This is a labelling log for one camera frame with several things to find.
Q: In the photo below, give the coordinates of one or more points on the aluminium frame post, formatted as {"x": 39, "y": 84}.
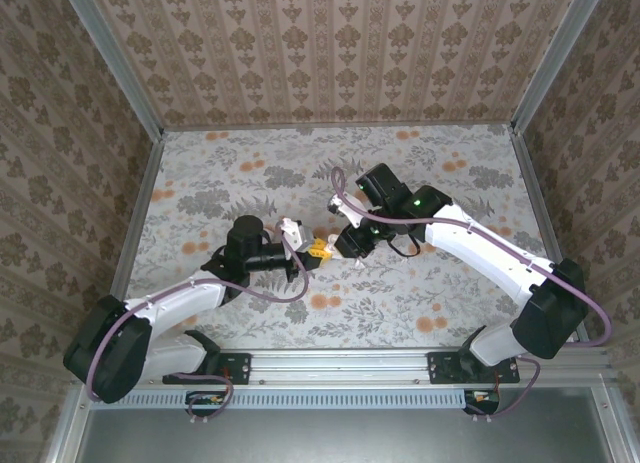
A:
{"x": 555, "y": 58}
{"x": 120, "y": 63}

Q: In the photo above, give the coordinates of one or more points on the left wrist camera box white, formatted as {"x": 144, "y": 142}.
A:
{"x": 295, "y": 230}

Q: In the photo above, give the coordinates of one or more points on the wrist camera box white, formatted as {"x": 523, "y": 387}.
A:
{"x": 295, "y": 230}
{"x": 352, "y": 205}

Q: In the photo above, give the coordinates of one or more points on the aluminium table edge rail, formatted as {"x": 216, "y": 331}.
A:
{"x": 542, "y": 208}
{"x": 131, "y": 233}

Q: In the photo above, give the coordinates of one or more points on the floral patterned table cover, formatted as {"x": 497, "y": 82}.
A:
{"x": 350, "y": 303}

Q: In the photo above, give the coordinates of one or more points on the grey metal sheet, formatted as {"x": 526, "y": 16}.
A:
{"x": 350, "y": 438}

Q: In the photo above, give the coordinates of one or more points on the black controller box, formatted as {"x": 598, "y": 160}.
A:
{"x": 210, "y": 403}

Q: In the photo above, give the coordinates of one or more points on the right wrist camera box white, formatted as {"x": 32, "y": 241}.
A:
{"x": 352, "y": 205}

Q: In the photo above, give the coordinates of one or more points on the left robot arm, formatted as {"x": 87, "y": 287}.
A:
{"x": 105, "y": 353}

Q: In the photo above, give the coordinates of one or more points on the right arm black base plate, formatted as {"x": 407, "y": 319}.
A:
{"x": 442, "y": 368}

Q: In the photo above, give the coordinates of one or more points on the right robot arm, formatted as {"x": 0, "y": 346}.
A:
{"x": 550, "y": 313}

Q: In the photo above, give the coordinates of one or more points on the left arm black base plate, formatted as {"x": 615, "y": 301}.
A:
{"x": 235, "y": 368}

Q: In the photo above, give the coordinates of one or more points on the long aluminium mounting rail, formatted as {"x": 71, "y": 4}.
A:
{"x": 340, "y": 368}

